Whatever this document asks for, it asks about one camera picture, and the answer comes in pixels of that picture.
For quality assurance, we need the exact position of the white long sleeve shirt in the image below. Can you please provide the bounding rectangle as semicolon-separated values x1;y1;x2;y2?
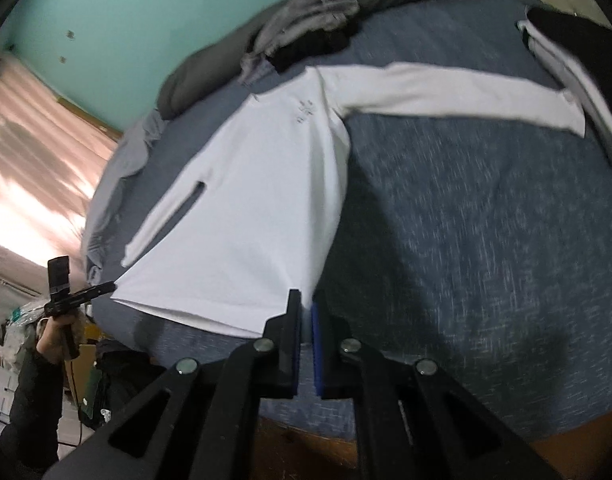
113;63;586;338

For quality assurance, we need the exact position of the person's left forearm dark sleeve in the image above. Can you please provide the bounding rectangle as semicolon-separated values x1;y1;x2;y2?
0;350;63;479

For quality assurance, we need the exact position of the person's left hand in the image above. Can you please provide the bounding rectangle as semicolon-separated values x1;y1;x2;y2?
36;314;78;364

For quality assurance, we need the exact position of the pink window curtain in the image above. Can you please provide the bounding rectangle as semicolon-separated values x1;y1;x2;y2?
0;54;116;266

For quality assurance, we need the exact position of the light grey bed sheet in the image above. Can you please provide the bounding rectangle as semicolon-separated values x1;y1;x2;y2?
80;108;167;285

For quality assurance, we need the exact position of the grey crumpled garment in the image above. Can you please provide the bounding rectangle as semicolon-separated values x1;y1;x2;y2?
239;0;360;84

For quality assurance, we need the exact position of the black and white folded garment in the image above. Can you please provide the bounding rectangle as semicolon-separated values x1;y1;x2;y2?
517;6;612;164

